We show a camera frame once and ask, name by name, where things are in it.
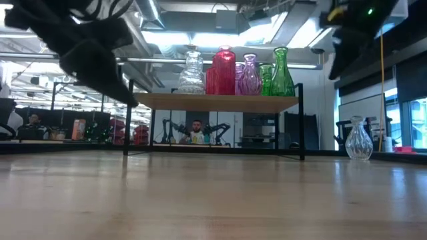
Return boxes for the fluorescent light tube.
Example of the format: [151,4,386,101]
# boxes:
[288,62,318,70]

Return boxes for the large pink ribbed glass vase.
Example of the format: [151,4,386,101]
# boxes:
[234,62,246,96]

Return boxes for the orange box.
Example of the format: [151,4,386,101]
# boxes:
[71,119,87,141]

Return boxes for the red stacked bins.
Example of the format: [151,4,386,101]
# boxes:
[133,123,150,146]
[109,118,126,146]

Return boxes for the wooden shelf black metal frame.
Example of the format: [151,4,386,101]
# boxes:
[122,79,306,162]

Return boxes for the tall green glass vase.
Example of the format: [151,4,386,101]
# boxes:
[269,46,296,97]

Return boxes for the light green glass vase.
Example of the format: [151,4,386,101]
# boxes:
[258,63,275,97]

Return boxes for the black workbench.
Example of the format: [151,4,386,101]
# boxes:
[15,108,111,141]

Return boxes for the black storage rack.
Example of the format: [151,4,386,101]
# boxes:
[242,112,280,149]

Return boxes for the black equipment stand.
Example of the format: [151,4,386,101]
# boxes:
[333,119,353,151]

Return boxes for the black table edge rail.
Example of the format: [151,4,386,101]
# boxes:
[0,142,427,166]

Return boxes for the grey ceiling box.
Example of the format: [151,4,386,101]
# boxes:
[216,9,239,31]

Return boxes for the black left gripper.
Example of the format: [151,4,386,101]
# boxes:
[5,0,139,109]

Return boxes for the person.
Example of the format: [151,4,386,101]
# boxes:
[179,119,214,145]
[19,113,47,139]

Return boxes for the clear textured glass vase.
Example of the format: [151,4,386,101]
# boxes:
[176,49,206,95]

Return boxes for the red plastic bin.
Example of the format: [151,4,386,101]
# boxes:
[394,145,418,155]

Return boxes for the small clear fluted glass vase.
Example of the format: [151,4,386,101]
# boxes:
[344,115,374,161]

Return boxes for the red glass vase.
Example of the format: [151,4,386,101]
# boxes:
[212,45,237,96]
[205,66,215,95]

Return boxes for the black white braided cable sleeve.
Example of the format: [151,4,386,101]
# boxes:
[69,0,134,21]

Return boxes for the black panel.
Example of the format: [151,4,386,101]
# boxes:
[283,111,320,151]

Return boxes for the yellow hanging cable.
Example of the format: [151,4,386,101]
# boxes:
[378,29,385,153]

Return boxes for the grey ceiling pipe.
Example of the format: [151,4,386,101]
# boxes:
[0,51,187,66]

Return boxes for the small pink fluted glass vase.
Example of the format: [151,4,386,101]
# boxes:
[237,53,264,97]

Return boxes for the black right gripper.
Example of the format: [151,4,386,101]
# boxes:
[320,0,400,81]

